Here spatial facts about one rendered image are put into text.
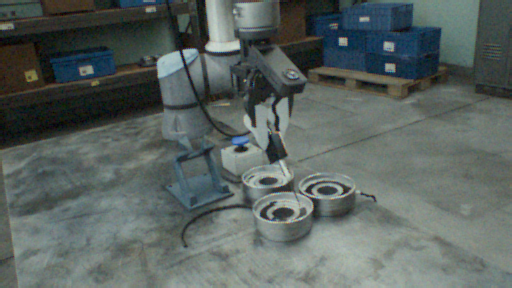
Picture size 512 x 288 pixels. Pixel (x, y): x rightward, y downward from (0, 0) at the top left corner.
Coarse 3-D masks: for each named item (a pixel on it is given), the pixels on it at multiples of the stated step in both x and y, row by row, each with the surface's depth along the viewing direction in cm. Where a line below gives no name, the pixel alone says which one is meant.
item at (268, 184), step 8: (256, 168) 93; (264, 168) 93; (272, 168) 93; (280, 168) 92; (248, 176) 91; (264, 176) 91; (272, 176) 91; (248, 184) 85; (256, 184) 88; (264, 184) 91; (272, 184) 87; (280, 184) 84; (288, 184) 85; (248, 192) 86; (256, 192) 85; (264, 192) 84; (272, 192) 84; (280, 192) 85; (256, 200) 86
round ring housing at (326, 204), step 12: (312, 180) 87; (336, 180) 87; (348, 180) 85; (300, 192) 82; (324, 192) 85; (336, 192) 84; (348, 192) 79; (324, 204) 78; (336, 204) 78; (348, 204) 80
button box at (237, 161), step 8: (248, 144) 104; (224, 152) 101; (232, 152) 100; (240, 152) 100; (248, 152) 100; (256, 152) 100; (224, 160) 103; (232, 160) 99; (240, 160) 98; (248, 160) 99; (256, 160) 100; (232, 168) 100; (240, 168) 99; (248, 168) 100
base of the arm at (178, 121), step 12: (168, 108) 123; (180, 108) 122; (192, 108) 123; (204, 108) 127; (168, 120) 124; (180, 120) 122; (192, 120) 123; (204, 120) 125; (168, 132) 124; (180, 132) 123; (192, 132) 123; (204, 132) 125
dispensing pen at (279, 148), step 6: (270, 132) 80; (270, 138) 78; (276, 138) 78; (270, 144) 79; (276, 144) 78; (282, 144) 78; (270, 150) 79; (276, 150) 78; (282, 150) 78; (270, 156) 80; (276, 156) 78; (282, 156) 77; (270, 162) 81; (276, 162) 80; (282, 162) 79; (282, 168) 79; (288, 168) 79; (288, 174) 79; (288, 180) 79; (294, 192) 78
